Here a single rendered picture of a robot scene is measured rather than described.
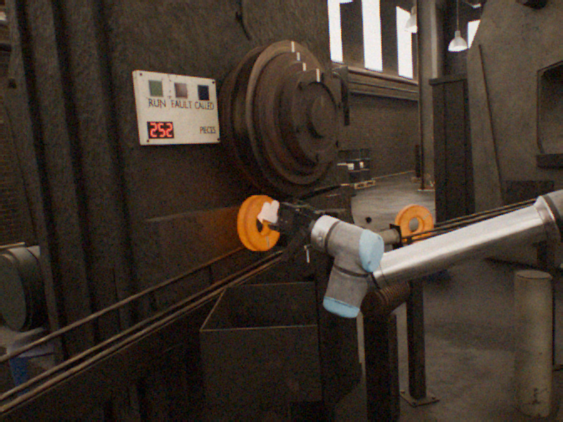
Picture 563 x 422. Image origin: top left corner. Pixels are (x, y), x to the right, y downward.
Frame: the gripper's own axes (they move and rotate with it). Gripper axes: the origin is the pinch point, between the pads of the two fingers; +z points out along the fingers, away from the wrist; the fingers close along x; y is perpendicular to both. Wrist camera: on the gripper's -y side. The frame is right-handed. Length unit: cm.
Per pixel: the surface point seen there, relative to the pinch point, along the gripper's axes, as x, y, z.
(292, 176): -13.7, 10.3, 0.4
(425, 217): -73, -6, -22
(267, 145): -3.1, 19.6, 3.0
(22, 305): 21, -70, 106
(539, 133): -288, 22, -22
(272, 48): -10.9, 45.4, 12.1
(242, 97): 1.0, 31.4, 10.6
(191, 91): 9.6, 31.0, 21.8
